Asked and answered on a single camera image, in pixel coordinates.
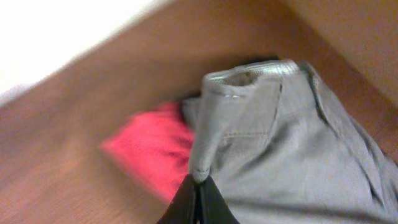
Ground red garment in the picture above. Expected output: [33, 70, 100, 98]
[101, 102, 194, 202]

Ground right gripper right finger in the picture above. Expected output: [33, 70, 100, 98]
[198, 176, 239, 224]

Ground grey shorts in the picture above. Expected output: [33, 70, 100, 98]
[182, 60, 397, 223]

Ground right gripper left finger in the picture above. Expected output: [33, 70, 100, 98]
[157, 175, 196, 224]

